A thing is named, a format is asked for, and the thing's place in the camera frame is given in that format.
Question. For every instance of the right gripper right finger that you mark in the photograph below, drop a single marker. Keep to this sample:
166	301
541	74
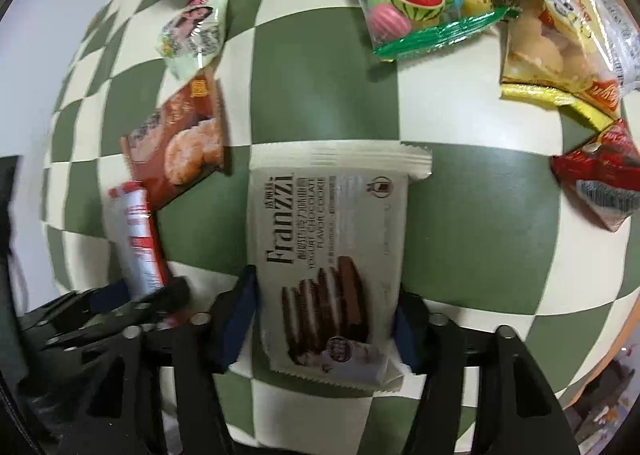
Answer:
433	345

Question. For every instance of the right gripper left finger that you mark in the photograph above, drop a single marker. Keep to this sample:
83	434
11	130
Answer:
205	346

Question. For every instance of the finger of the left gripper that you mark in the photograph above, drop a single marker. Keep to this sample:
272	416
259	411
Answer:
114	308

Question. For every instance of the red white stick packet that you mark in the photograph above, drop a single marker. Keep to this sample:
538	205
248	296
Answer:
137	241

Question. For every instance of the white Franzzi cookie packet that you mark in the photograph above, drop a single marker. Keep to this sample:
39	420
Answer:
326	224

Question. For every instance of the brown pastry snack packet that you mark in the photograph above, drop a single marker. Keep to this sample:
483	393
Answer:
180	143

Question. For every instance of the yellow cracker snack bag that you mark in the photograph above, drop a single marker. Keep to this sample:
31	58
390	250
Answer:
557	53

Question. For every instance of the green white checkered tablecloth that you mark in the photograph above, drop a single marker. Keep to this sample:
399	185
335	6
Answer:
491	238

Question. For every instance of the red small snack packet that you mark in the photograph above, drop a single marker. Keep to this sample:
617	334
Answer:
604	174

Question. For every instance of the pale green egg snack packet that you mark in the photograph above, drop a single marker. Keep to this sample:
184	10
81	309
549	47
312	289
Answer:
193	38

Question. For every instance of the grey white snack packet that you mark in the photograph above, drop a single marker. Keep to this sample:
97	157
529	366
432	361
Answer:
622	33

